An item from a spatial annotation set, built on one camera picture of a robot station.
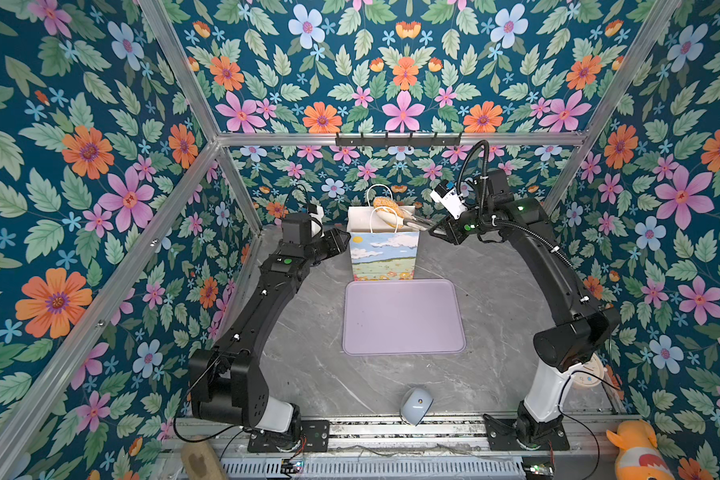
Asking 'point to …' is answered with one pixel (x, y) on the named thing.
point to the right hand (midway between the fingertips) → (437, 223)
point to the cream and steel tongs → (407, 219)
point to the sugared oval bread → (382, 202)
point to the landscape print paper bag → (381, 250)
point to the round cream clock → (594, 366)
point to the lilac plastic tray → (401, 316)
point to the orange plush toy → (639, 457)
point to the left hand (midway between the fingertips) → (349, 227)
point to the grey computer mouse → (415, 405)
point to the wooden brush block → (200, 462)
